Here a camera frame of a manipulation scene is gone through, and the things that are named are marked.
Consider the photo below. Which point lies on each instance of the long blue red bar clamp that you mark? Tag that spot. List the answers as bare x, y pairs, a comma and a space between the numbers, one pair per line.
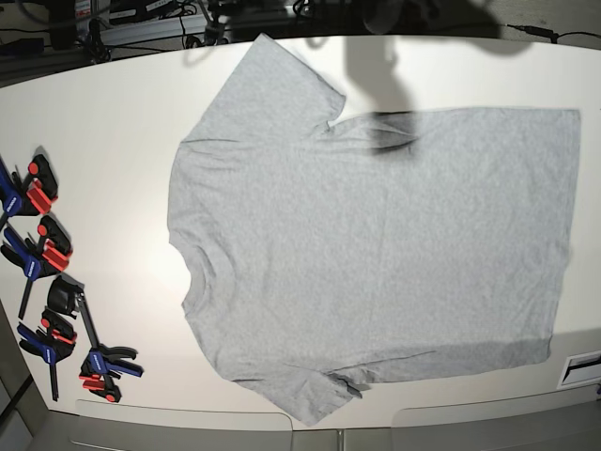
102, 365

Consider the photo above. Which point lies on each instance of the white label sticker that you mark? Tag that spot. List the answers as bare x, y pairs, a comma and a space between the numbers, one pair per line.
580, 370

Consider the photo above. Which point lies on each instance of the top blue red bar clamp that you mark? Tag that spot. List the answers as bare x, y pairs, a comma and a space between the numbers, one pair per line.
31, 196

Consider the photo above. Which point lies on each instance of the grey T-shirt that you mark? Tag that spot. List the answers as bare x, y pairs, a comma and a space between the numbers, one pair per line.
327, 254

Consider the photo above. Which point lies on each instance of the aluminium rail with cables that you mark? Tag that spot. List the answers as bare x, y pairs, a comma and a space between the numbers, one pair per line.
183, 21

